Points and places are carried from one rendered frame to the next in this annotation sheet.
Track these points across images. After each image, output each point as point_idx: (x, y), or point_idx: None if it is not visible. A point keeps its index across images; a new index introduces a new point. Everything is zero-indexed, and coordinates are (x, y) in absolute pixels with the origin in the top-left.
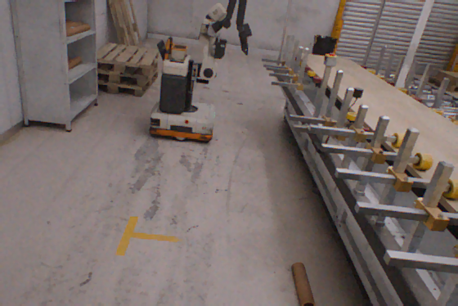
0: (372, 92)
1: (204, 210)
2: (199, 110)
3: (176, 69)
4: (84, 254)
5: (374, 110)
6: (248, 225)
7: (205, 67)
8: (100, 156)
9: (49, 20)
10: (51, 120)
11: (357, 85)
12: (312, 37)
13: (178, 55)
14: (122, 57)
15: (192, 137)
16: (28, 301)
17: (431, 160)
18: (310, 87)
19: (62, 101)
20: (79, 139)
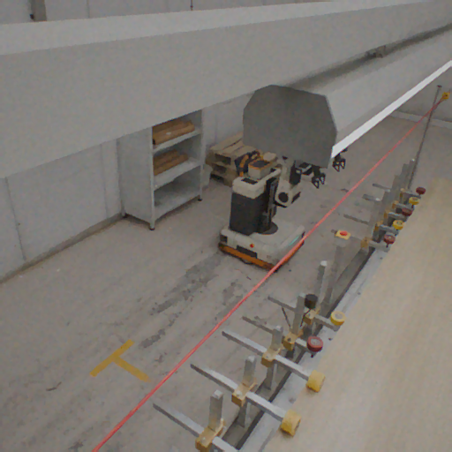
0: (442, 280)
1: (198, 357)
2: (278, 232)
3: (244, 190)
4: (69, 364)
5: (387, 316)
6: (226, 391)
7: (281, 191)
8: (155, 265)
9: (139, 131)
10: (139, 217)
11: (440, 260)
12: None
13: (254, 173)
14: (244, 149)
15: (257, 263)
16: (9, 387)
17: (291, 426)
18: (379, 247)
19: (147, 202)
20: (154, 240)
